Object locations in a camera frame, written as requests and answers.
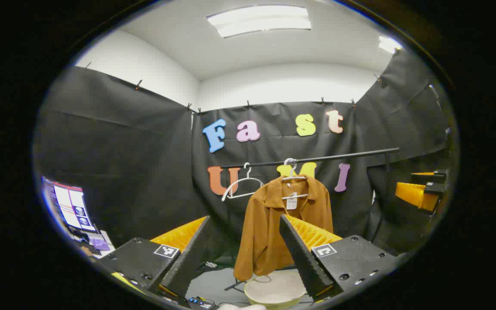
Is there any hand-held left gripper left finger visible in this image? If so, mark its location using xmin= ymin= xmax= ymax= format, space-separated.
xmin=97 ymin=215 xmax=212 ymax=302

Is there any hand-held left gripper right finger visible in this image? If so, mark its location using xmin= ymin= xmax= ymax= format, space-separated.
xmin=279 ymin=214 xmax=400 ymax=302

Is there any brown jacket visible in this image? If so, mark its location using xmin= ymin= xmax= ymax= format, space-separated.
xmin=233 ymin=174 xmax=334 ymax=282

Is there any white clothes hanger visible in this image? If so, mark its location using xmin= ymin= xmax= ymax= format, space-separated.
xmin=281 ymin=158 xmax=310 ymax=201
xmin=221 ymin=162 xmax=266 ymax=202

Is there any black box with blue lights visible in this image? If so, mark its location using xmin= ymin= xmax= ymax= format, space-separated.
xmin=186 ymin=296 xmax=216 ymax=310

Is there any black backdrop cloth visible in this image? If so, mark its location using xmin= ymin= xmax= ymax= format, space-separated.
xmin=35 ymin=47 xmax=453 ymax=259

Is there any computer monitor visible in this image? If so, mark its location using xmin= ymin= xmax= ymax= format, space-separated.
xmin=41 ymin=177 xmax=98 ymax=233

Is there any ceiling light panel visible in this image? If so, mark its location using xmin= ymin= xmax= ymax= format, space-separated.
xmin=207 ymin=5 xmax=312 ymax=38
xmin=378 ymin=35 xmax=403 ymax=54

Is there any row of black backdrop clips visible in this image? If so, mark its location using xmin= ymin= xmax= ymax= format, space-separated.
xmin=85 ymin=62 xmax=383 ymax=116

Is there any black clothes rail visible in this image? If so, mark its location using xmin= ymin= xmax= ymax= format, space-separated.
xmin=220 ymin=148 xmax=400 ymax=173

